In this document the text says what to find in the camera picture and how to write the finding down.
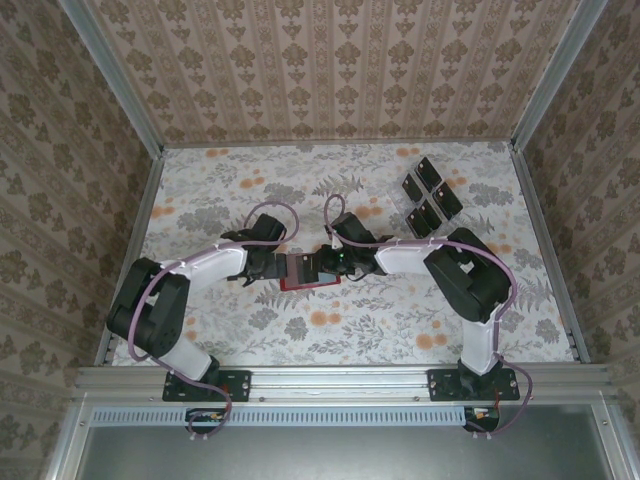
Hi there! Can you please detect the black credit card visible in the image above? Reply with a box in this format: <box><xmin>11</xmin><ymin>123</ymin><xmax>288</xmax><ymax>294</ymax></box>
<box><xmin>285</xmin><ymin>253</ymin><xmax>321</xmax><ymax>286</ymax></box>
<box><xmin>405</xmin><ymin>207</ymin><xmax>432</xmax><ymax>240</ymax></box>
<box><xmin>432</xmin><ymin>181</ymin><xmax>464</xmax><ymax>220</ymax></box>
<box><xmin>418</xmin><ymin>198</ymin><xmax>445</xmax><ymax>232</ymax></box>
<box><xmin>416</xmin><ymin>156</ymin><xmax>445</xmax><ymax>189</ymax></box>
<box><xmin>400</xmin><ymin>173</ymin><xmax>426</xmax><ymax>204</ymax></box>

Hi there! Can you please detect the red card holder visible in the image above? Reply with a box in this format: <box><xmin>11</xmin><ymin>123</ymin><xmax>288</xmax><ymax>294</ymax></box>
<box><xmin>278</xmin><ymin>251</ymin><xmax>342</xmax><ymax>294</ymax></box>

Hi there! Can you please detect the clear acrylic card stand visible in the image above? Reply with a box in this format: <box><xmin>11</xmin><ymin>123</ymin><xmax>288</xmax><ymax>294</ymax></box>
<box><xmin>387</xmin><ymin>157</ymin><xmax>466</xmax><ymax>241</ymax></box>

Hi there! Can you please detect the floral print table cover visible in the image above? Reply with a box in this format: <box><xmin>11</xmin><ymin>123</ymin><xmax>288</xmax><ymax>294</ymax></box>
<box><xmin>107</xmin><ymin>141</ymin><xmax>576</xmax><ymax>367</ymax></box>

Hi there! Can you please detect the small black connector board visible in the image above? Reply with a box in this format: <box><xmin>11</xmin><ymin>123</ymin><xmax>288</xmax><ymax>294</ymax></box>
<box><xmin>462</xmin><ymin>405</ymin><xmax>501</xmax><ymax>432</ymax></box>
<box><xmin>185</xmin><ymin>407</ymin><xmax>232</xmax><ymax>434</ymax></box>

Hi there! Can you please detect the grey metal sheet panel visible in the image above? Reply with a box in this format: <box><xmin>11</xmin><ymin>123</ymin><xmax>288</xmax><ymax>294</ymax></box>
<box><xmin>47</xmin><ymin>404</ymin><xmax>640</xmax><ymax>480</ymax></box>

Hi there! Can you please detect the aluminium frame beam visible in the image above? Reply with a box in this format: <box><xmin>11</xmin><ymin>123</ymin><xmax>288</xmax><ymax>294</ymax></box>
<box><xmin>74</xmin><ymin>364</ymin><xmax>617</xmax><ymax>401</ymax></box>

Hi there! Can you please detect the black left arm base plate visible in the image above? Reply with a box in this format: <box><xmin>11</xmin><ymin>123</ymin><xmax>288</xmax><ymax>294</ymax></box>
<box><xmin>162</xmin><ymin>368</ymin><xmax>251</xmax><ymax>403</ymax></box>

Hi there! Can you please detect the aluminium table side rail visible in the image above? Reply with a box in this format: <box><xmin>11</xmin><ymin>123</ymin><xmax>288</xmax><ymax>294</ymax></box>
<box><xmin>512</xmin><ymin>147</ymin><xmax>591</xmax><ymax>364</ymax></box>
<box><xmin>97</xmin><ymin>149</ymin><xmax>166</xmax><ymax>369</ymax></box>

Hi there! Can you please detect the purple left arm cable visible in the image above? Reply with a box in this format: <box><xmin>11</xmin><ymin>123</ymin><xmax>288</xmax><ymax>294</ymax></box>
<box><xmin>128</xmin><ymin>201</ymin><xmax>301</xmax><ymax>444</ymax></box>

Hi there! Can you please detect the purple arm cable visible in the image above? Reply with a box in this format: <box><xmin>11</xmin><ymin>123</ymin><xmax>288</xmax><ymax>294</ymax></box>
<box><xmin>128</xmin><ymin>201</ymin><xmax>301</xmax><ymax>444</ymax></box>
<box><xmin>323</xmin><ymin>194</ymin><xmax>536</xmax><ymax>441</ymax></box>

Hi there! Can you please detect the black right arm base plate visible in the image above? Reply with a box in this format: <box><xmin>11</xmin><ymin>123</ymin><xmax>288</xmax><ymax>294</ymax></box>
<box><xmin>427</xmin><ymin>367</ymin><xmax>521</xmax><ymax>403</ymax></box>

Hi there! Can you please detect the grey slotted cable duct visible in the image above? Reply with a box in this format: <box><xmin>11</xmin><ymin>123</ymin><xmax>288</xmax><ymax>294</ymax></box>
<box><xmin>91</xmin><ymin>407</ymin><xmax>501</xmax><ymax>427</ymax></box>

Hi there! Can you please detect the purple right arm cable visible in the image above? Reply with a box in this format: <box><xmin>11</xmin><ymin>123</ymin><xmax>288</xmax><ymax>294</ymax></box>
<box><xmin>323</xmin><ymin>194</ymin><xmax>536</xmax><ymax>441</ymax></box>

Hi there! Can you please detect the aluminium frame post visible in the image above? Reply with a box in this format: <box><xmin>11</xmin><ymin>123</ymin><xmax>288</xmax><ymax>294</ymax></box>
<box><xmin>510</xmin><ymin>0</ymin><xmax>599</xmax><ymax>151</ymax></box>
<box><xmin>58</xmin><ymin>0</ymin><xmax>166</xmax><ymax>160</ymax></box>

